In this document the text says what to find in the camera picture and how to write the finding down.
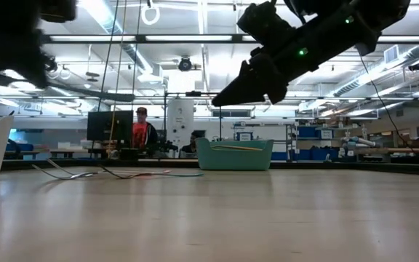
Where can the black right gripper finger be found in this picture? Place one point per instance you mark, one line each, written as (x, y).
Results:
(264, 92)
(238, 87)

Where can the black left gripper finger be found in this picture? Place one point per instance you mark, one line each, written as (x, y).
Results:
(40, 69)

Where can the teal plastic bin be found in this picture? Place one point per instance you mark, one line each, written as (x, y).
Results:
(231, 160)

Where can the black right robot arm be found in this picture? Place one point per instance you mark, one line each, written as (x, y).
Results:
(377, 14)

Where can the white sign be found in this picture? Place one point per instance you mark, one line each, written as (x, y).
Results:
(244, 136)

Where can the round black ceiling device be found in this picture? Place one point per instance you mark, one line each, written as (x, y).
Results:
(185, 64)

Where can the blue storage bin shelf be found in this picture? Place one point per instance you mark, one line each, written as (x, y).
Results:
(309, 132)

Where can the white cylindrical tank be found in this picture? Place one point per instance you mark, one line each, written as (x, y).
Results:
(180, 120)

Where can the black computer monitor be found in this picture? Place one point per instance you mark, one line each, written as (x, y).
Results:
(104, 125)

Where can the white ceiling vent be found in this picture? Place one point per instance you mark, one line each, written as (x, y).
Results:
(391, 54)

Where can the small black ceiling device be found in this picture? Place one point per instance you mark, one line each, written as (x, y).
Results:
(417, 66)

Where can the wooden workbench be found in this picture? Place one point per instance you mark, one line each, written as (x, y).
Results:
(413, 150)

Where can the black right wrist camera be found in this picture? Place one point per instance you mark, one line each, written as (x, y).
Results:
(267, 25)

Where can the thin black overhead rail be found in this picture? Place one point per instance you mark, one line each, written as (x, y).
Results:
(340, 98)

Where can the silver ventilation duct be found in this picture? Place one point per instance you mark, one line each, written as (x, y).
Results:
(102, 18)

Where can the thick black overhead rail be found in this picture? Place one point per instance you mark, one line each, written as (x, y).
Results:
(140, 38)

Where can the black aluminium table frame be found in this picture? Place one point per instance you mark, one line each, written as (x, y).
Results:
(395, 168)

